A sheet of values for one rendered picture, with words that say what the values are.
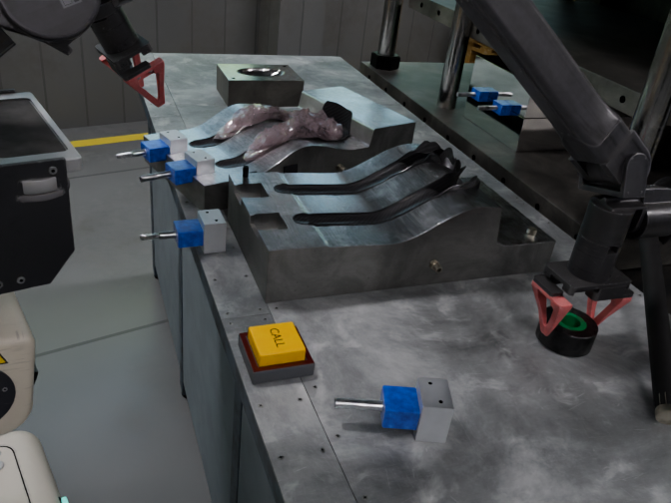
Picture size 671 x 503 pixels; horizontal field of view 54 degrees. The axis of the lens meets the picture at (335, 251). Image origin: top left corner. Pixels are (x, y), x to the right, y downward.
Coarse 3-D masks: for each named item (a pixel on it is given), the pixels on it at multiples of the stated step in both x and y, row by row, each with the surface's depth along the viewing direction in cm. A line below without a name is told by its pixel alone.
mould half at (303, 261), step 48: (384, 192) 111; (480, 192) 107; (240, 240) 108; (288, 240) 95; (336, 240) 97; (384, 240) 100; (432, 240) 101; (480, 240) 105; (528, 240) 110; (288, 288) 96; (336, 288) 99; (384, 288) 103
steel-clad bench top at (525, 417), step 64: (192, 64) 199; (320, 64) 215; (192, 128) 153; (512, 192) 142; (256, 320) 92; (320, 320) 94; (384, 320) 96; (448, 320) 98; (512, 320) 99; (640, 320) 103; (256, 384) 81; (320, 384) 82; (384, 384) 84; (448, 384) 85; (512, 384) 87; (576, 384) 88; (640, 384) 89; (320, 448) 73; (384, 448) 74; (448, 448) 76; (512, 448) 77; (576, 448) 78; (640, 448) 79
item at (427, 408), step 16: (416, 384) 77; (432, 384) 77; (336, 400) 76; (352, 400) 76; (368, 400) 76; (384, 400) 75; (400, 400) 76; (416, 400) 76; (432, 400) 74; (448, 400) 75; (384, 416) 74; (400, 416) 74; (416, 416) 74; (432, 416) 74; (448, 416) 74; (416, 432) 75; (432, 432) 75
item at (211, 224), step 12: (204, 216) 106; (216, 216) 106; (180, 228) 104; (192, 228) 105; (204, 228) 104; (216, 228) 105; (180, 240) 104; (192, 240) 104; (204, 240) 105; (216, 240) 106; (204, 252) 106
